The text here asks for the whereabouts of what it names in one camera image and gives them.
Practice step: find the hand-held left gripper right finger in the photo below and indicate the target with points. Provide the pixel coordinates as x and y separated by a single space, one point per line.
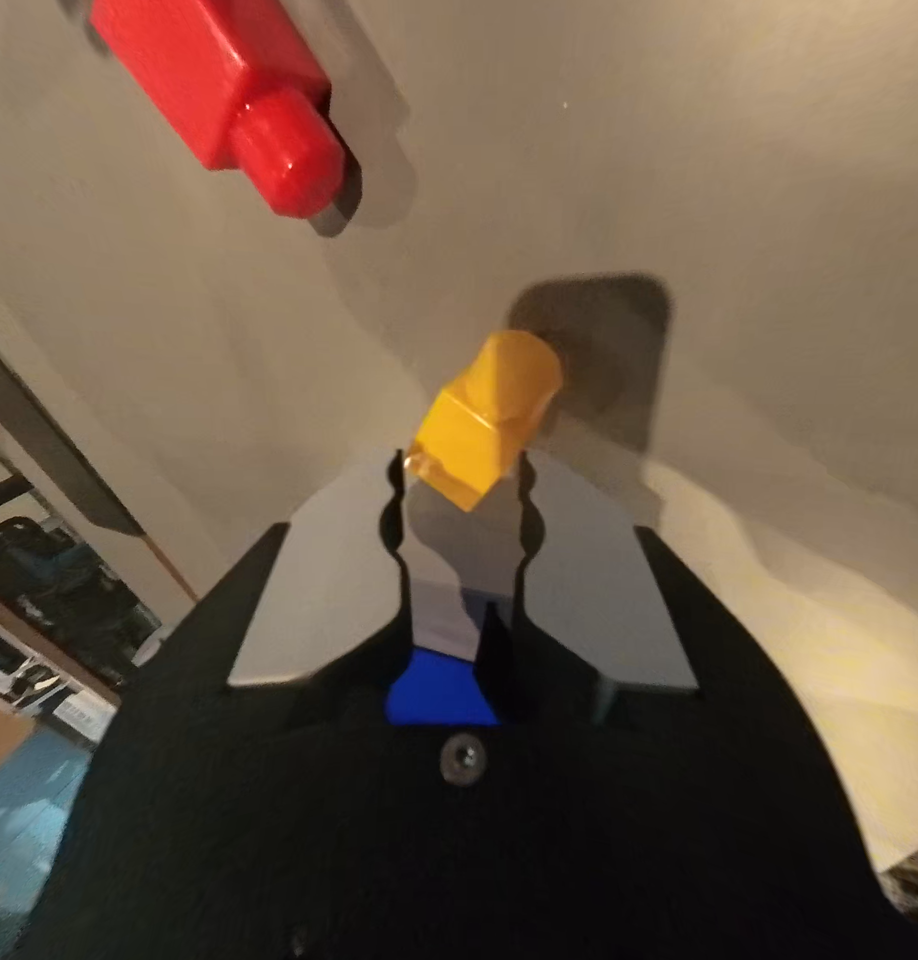
601 592

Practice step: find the yellow one-stud mega block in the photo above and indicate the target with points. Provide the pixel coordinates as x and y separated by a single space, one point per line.
481 427

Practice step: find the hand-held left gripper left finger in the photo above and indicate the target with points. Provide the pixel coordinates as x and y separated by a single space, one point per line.
331 585

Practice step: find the red one-stud mega block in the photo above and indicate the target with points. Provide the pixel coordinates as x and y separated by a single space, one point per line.
204 75

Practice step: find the blue plastic bin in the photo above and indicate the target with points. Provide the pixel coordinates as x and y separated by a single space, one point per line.
436 697

